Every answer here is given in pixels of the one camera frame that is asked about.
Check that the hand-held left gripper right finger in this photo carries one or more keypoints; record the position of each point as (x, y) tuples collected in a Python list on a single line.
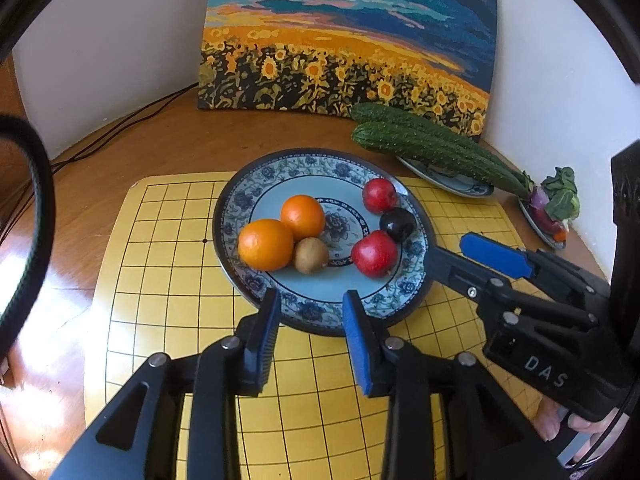
[(360, 345)]

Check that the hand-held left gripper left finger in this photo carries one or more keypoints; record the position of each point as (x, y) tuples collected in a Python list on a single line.
[(267, 332)]

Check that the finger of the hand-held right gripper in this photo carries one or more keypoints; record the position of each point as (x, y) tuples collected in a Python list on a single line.
[(500, 255), (460, 272)]

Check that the dark purple plum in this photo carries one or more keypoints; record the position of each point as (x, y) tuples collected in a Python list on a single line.
[(397, 224)]

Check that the wrinkled red fruit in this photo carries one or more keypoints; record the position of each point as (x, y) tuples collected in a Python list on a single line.
[(375, 254)]

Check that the brown kiwi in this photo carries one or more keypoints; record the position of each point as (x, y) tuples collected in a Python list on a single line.
[(311, 256)]

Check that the red apple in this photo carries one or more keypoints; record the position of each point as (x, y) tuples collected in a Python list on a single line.
[(380, 194)]

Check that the large blue floral plate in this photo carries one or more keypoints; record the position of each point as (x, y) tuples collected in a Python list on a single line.
[(260, 185)]

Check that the person's right hand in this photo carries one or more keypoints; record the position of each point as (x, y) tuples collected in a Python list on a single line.
[(550, 422)]

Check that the small grey plate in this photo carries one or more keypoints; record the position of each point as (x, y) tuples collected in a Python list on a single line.
[(542, 230)]

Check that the tiny orange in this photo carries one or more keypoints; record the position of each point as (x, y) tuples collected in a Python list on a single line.
[(560, 235)]

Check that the red onion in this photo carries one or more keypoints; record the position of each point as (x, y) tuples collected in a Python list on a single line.
[(542, 205)]

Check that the green leafy vegetable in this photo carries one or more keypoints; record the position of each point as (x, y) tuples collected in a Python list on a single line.
[(562, 195)]

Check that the blue floral plate under cucumbers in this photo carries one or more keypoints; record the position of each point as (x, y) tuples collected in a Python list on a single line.
[(450, 183)]

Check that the yellow grid board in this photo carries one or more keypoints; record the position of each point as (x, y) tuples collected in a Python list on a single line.
[(165, 260)]

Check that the bumpy green cucumber with stem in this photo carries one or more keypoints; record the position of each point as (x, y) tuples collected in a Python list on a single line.
[(430, 147)]

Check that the sunflower field painting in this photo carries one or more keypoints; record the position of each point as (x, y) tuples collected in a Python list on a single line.
[(350, 35)]

